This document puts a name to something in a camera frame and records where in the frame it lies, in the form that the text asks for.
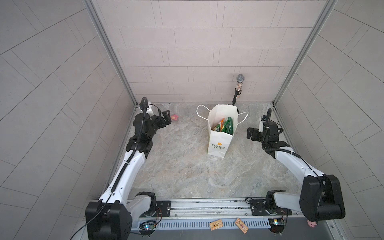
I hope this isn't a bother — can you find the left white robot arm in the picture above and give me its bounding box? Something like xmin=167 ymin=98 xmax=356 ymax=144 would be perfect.
xmin=85 ymin=97 xmax=172 ymax=240

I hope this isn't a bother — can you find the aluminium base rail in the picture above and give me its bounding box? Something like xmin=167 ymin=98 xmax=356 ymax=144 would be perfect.
xmin=132 ymin=197 xmax=304 ymax=232

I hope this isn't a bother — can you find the circuit board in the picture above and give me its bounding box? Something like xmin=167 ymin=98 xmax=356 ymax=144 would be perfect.
xmin=268 ymin=218 xmax=286 ymax=234
xmin=139 ymin=221 xmax=157 ymax=236

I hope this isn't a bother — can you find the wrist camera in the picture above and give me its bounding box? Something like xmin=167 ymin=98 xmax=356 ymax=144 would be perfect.
xmin=140 ymin=102 xmax=155 ymax=116
xmin=259 ymin=115 xmax=267 ymax=132

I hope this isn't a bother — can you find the pink toy on table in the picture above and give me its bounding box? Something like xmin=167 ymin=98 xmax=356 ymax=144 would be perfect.
xmin=171 ymin=115 xmax=179 ymax=121

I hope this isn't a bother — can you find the black microphone stand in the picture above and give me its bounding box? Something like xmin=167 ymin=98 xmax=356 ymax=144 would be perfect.
xmin=232 ymin=74 xmax=245 ymax=106

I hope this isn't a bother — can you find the left circuit board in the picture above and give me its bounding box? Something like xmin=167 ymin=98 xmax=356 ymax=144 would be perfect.
xmin=139 ymin=221 xmax=157 ymax=236

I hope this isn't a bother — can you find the orange pink candy bag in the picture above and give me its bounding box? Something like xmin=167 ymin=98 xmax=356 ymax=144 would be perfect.
xmin=213 ymin=118 xmax=226 ymax=132

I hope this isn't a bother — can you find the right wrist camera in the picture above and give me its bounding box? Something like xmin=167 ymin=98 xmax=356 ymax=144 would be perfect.
xmin=259 ymin=115 xmax=267 ymax=132

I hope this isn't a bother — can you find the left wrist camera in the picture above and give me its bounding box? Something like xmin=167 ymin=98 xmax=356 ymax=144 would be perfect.
xmin=140 ymin=102 xmax=155 ymax=116

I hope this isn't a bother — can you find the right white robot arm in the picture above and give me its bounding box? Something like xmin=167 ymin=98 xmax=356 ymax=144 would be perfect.
xmin=247 ymin=109 xmax=346 ymax=223

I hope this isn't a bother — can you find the pink pig toy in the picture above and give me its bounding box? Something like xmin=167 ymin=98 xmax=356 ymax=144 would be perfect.
xmin=307 ymin=220 xmax=317 ymax=228

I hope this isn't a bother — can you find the left wooden mousetrap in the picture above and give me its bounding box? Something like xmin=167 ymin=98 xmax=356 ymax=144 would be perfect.
xmin=209 ymin=220 xmax=224 ymax=231

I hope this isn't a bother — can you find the green snack bag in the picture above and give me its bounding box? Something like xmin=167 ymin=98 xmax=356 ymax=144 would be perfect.
xmin=221 ymin=117 xmax=234 ymax=135

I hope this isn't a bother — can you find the white paper bag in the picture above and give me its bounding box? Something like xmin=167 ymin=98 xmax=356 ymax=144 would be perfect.
xmin=196 ymin=105 xmax=249 ymax=158

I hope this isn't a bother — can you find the right circuit board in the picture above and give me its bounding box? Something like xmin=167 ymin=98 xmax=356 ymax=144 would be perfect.
xmin=268 ymin=218 xmax=286 ymax=234

